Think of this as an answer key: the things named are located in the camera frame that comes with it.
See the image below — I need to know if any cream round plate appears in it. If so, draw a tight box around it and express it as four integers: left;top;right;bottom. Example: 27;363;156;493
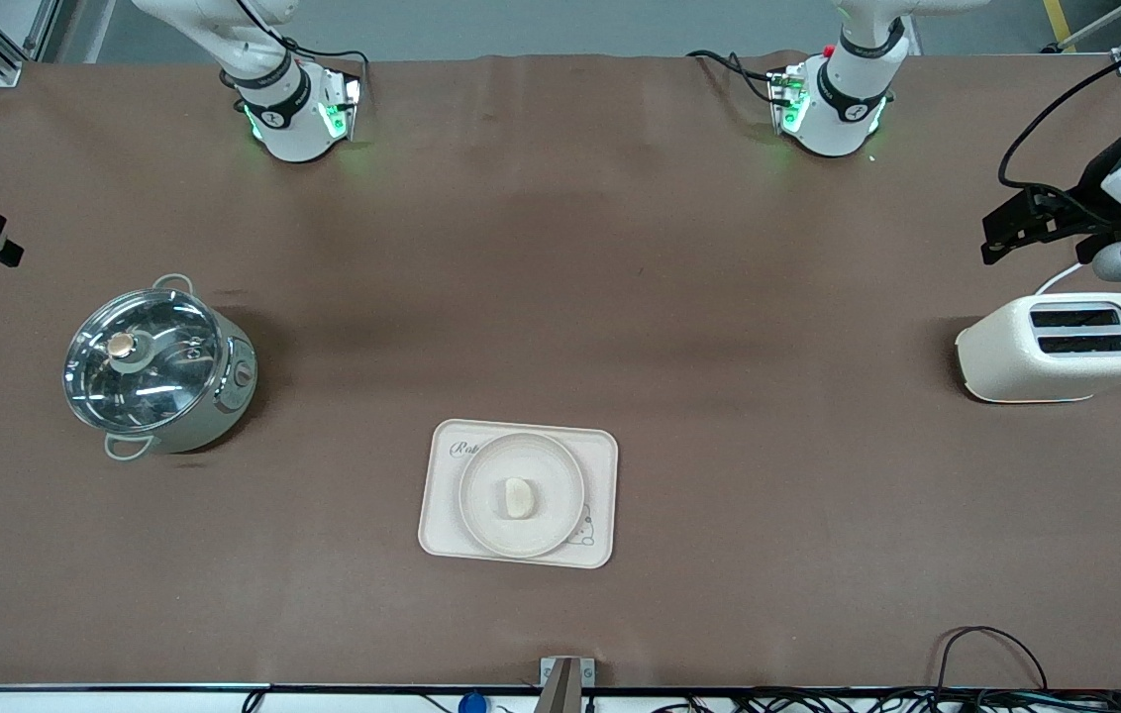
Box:
459;432;586;559

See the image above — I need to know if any cream two-slot toaster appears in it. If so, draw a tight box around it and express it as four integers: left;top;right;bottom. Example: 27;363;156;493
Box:
955;292;1121;405

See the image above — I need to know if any glass pot lid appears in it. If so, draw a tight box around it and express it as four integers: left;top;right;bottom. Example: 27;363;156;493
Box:
62;287;226;436

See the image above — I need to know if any steel cooking pot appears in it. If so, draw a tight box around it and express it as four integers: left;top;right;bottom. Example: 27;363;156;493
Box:
63;273;259;462

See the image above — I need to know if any brown table mat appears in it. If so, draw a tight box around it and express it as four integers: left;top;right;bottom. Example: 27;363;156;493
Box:
0;51;1121;691

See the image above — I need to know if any cream rabbit print tray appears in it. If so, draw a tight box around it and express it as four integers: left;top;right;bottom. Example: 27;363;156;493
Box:
417;418;619;570

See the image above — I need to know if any white toaster power cable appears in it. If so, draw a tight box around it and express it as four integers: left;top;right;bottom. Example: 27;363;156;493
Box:
1034;260;1086;296

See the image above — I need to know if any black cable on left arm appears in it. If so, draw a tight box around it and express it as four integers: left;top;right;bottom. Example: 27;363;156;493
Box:
999;20;1121;191

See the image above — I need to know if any black cable at arm base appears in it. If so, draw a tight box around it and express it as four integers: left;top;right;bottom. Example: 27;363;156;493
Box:
234;0;370;100
686;50;781;106

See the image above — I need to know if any black looped cable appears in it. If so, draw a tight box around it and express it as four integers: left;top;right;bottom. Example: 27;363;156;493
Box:
934;625;1051;694

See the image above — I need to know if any black cable bundle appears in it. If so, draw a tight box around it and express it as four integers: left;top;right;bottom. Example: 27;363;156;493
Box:
655;687;1121;713

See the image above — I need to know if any grey metal table bracket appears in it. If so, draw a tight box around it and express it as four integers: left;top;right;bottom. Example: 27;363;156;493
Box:
539;656;596;713

